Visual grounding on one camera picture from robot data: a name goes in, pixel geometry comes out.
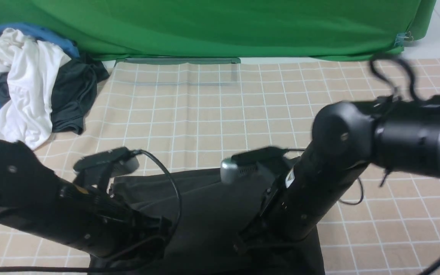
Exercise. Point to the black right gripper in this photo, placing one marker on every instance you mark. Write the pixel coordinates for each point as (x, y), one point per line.
(285, 219)

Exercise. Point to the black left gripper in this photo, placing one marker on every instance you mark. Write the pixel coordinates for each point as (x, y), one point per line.
(102, 224)

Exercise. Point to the dark gray long-sleeve top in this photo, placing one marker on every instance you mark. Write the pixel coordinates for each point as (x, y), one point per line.
(212, 214)

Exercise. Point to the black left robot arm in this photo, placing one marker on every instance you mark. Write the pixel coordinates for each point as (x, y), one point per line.
(29, 192)

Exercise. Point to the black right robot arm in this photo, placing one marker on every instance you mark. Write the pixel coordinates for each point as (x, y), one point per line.
(346, 138)

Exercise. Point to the dark teal crumpled shirt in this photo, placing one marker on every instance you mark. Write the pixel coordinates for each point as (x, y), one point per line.
(74, 93)

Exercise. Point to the beige grid-pattern table mat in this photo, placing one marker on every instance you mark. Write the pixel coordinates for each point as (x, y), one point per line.
(193, 116)

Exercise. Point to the blue crumpled garment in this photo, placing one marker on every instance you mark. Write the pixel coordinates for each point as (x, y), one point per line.
(39, 33)

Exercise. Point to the white crumpled shirt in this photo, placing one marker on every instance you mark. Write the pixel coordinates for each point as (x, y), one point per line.
(32, 67)

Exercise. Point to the gray-green bar under backdrop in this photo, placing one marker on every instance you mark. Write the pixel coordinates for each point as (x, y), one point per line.
(181, 60)

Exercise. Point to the green backdrop cloth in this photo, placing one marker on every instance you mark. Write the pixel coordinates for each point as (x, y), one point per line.
(335, 30)

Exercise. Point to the binder clip on backdrop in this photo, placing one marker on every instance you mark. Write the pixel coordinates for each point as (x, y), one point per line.
(403, 39)

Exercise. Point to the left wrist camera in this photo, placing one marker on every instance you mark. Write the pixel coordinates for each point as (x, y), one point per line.
(97, 169)

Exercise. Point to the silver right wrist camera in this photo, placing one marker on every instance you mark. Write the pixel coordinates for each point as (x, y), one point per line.
(269, 163)

